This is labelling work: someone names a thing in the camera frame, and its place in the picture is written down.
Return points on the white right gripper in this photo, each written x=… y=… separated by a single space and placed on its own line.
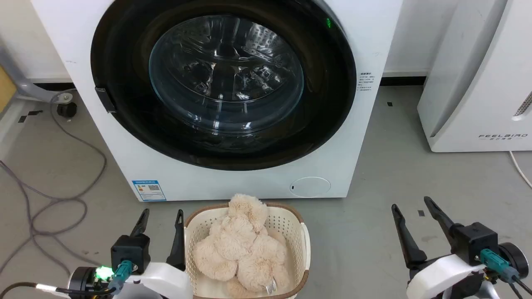
x=436 y=276

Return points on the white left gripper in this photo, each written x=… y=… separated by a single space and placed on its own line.
x=166 y=282

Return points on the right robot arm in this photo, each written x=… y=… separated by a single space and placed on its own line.
x=513 y=259

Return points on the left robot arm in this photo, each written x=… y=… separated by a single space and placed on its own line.
x=81 y=281

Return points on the white front-load washing machine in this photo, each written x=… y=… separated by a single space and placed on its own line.
x=232 y=182

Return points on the black round glass washer door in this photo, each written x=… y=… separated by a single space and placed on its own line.
x=124 y=62

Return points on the blue energy label sticker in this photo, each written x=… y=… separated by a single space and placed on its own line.
x=149 y=190

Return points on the beige plush teddy bear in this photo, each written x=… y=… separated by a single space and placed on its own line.
x=241 y=249

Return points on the round white filter cover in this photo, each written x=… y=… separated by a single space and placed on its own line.
x=310 y=187

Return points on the cream plastic laundry basket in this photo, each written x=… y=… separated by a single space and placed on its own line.
x=291 y=226

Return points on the white Feelbird appliance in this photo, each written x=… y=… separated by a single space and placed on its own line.
x=469 y=83

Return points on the black caster wheel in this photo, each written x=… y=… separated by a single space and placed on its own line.
x=66 y=109

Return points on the light wooden panel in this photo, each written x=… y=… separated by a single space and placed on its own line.
x=6 y=89

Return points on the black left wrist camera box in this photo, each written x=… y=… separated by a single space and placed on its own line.
x=131 y=249

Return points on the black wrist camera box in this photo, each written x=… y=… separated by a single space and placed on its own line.
x=476 y=243
x=131 y=249

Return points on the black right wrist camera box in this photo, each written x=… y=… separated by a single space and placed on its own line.
x=476 y=243

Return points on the grey metal frame leg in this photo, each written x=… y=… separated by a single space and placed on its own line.
x=25 y=86

